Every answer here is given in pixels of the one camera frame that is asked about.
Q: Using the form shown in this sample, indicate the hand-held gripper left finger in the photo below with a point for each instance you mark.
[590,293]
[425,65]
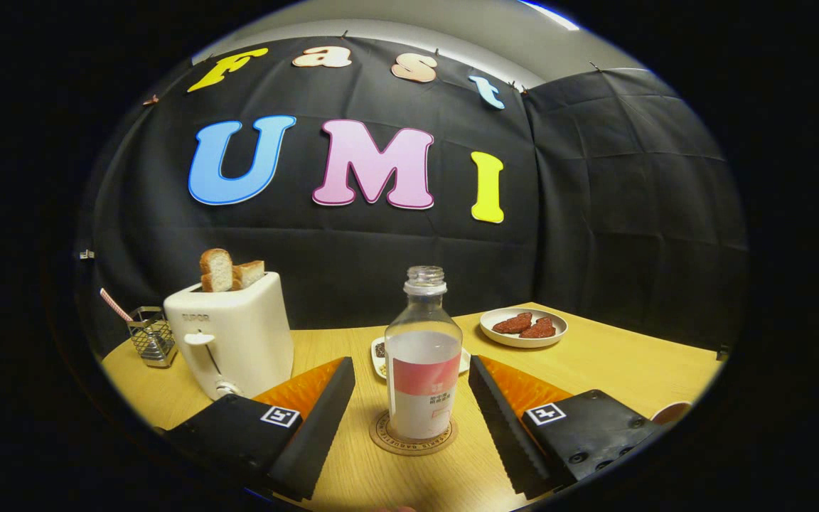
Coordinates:
[313,434]

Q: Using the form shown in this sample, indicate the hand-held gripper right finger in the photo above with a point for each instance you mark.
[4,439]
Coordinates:
[505,434]

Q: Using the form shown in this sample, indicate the round brown coaster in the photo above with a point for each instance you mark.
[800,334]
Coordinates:
[381,437]

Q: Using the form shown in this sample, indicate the clear juice bottle pink label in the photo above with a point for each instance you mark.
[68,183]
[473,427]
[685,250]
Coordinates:
[422,355]

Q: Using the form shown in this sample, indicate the white round plate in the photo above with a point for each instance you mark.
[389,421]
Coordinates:
[523,340]

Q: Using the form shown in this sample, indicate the white divided condiment dish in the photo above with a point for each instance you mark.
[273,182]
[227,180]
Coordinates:
[379,350]

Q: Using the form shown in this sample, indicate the wooden table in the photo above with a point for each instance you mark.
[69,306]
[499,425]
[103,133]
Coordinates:
[594,370]

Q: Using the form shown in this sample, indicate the red meat piece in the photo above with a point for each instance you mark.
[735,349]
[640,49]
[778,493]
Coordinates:
[539,329]
[512,324]

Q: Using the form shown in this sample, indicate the white toaster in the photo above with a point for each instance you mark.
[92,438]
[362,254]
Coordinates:
[239,334]

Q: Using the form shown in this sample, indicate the black backdrop cloth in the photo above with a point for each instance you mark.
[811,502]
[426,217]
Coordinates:
[381,249]

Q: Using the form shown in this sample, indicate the pink striped straw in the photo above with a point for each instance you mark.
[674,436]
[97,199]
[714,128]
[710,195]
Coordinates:
[115,304]

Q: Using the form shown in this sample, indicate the pink clothes peg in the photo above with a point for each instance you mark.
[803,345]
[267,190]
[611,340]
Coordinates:
[150,100]

